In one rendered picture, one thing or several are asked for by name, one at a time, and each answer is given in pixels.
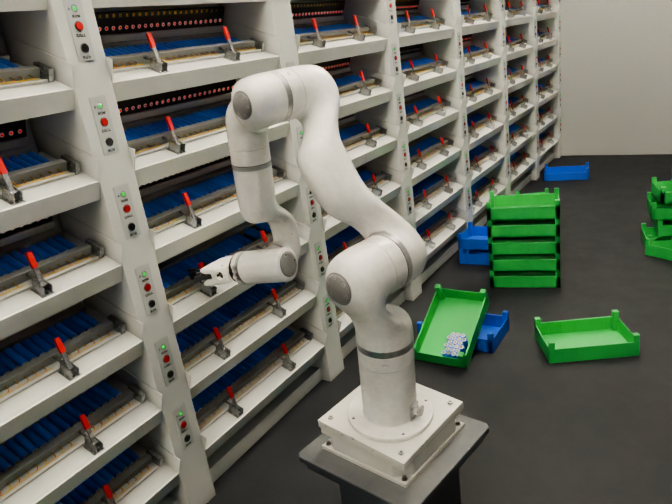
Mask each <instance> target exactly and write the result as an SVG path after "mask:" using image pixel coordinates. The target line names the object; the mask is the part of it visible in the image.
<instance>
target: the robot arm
mask: <svg viewBox="0 0 672 504"><path fill-rule="evenodd" d="M339 107H340V95H339V90H338V87H337V85H336V83H335V81H334V79H333V78H332V76H331V75H330V74H329V73H328V72H327V71H326V70H324V69H323V68H321V67H319V66H316V65H298V66H292V67H287V68H282V69H277V70H273V71H268V72H263V73H258V74H254V75H251V76H248V77H246V78H243V79H241V80H239V81H238V82H236V83H235V85H234V86H233V88H232V93H231V102H230V103H229V105H228V108H227V111H226V116H225V124H226V133H227V139H228V145H229V151H230V158H231V164H232V170H233V176H234V181H235V187H236V193H237V198H238V204H239V209H240V212H241V215H242V217H243V218H244V220H246V221H247V222H249V223H253V224H257V223H264V222H268V224H269V225H270V228H271V231H272V236H273V244H272V245H270V246H268V247H266V248H263V249H260V250H252V251H242V252H238V253H236V254H235V255H233V256H227V257H223V258H220V259H218V260H216V261H214V262H210V263H209V264H208V263H203V265H204V267H203V268H202V269H199V266H198V264H197V267H198V268H189V269H188V273H189V276H190V279H191V280H195V282H197V281H202V280H206V279H208V280H207V281H205V282H204V285H205V286H213V285H221V284H226V283H231V282H234V281H235V282H237V283H239V284H261V283H279V282H289V281H291V280H293V279H294V278H295V276H296V274H297V271H298V260H299V258H300V255H301V244H300V236H299V230H298V226H297V223H296V221H295V219H294V217H293V216H292V215H291V214H290V213H289V212H288V211H287V210H286V209H284V208H283V207H281V206H280V205H278V203H277V201H276V196H275V188H274V180H273V171H272V163H271V156H270V148H269V140H268V127H269V126H272V125H275V124H278V123H282V122H285V121H288V120H292V119H297V120H298V121H300V123H301V124H302V126H303V130H304V134H303V139H302V142H301V145H300V148H299V151H298V157H297V163H298V167H299V169H300V172H301V174H302V176H303V178H304V180H305V182H306V183H307V185H308V187H309V189H310V191H311V192H312V194H313V196H314V197H315V199H316V200H317V202H318V203H319V205H320V206H321V207H322V208H323V209H324V210H325V211H326V212H327V213H328V214H329V215H330V216H332V217H333V218H335V219H337V220H339V221H341V222H344V223H346V224H348V225H350V226H352V227H353V228H355V229H356V230H357V231H358V232H360V233H361V235H362V236H363V237H364V238H365V240H363V241H361V242H359V243H357V244H355V245H353V246H351V247H349V248H348V249H346V250H344V251H342V252H341V253H339V254H338V255H337V256H336V257H335V258H334V259H333V260H332V261H331V262H330V264H329V265H328V268H327V270H326V275H325V288H326V292H327V295H328V297H329V298H330V300H331V301H332V302H333V303H334V304H335V305H336V306H337V307H339V308H340V309H341V310H342V311H344V312H345V313H346V314H347V315H348V316H349V317H350V319H351V320H352V322H353V324H354V326H355V331H356V342H357V353H358V363H359V373H360V384H361V392H360V393H358V394H357V395H356V396H355V397H354V398H353V399H352V401H351V402H350V404H349V407H348V420H349V423H350V425H351V426H352V428H353V429H354V430H355V431H356V432H357V433H358V434H360V435H362V436H363V437H365V438H368V439H370V440H374V441H378V442H401V441H405V440H409V439H411V438H414V437H416V436H418V435H419V434H421V433H422V432H423V431H425V430H426V429H427V428H428V426H429V425H430V424H431V421H432V419H433V405H432V402H431V401H430V399H429V397H428V396H427V395H426V394H425V393H423V392H422V391H420V390H419V389H417V388H416V375H415V355H414V336H413V325H412V321H411V318H410V316H409V314H408V313H407V312H406V311H405V310H404V309H403V308H401V307H399V306H396V305H392V304H386V300H387V298H388V296H390V295H391V294H393V293H394V292H396V291H398V290H399V289H401V288H402V287H404V286H405V285H407V284H409V283H410V282H412V281H413V280H415V279H416V278H417V277H418V276H419V275H420V274H421V273H422V271H423V270H424V267H425V265H426V262H427V251H426V247H425V244H424V242H423V240H422V238H421V237H420V235H419V234H418V233H417V231H416V230H415V229H414V228H413V227H412V226H411V225H410V224H409V223H408V222H407V221H406V220H405V219H403V218H402V217H401V216H400V215H399V214H397V213H396V212H395V211H394V210H392V209H391V208H390V207H388V206H387V205H386V204H385V203H383V202H382V201H381V200H380V199H379V198H377V197H376V196H375V195H374V194H373V193H372V192H371V191H370V190H369V189H368V187H367V186H366V185H365V184H364V182H363V181H362V179H361V177H360V176H359V174H358V172H357V170H356V169H355V167H354V165H353V163H352V161H351V159H350V157H349V156H348V154H347V152H346V150H345V148H344V146H343V143H342V141H341V138H340V134H339V127H338V117H339ZM202 273H203V275H202Z"/></svg>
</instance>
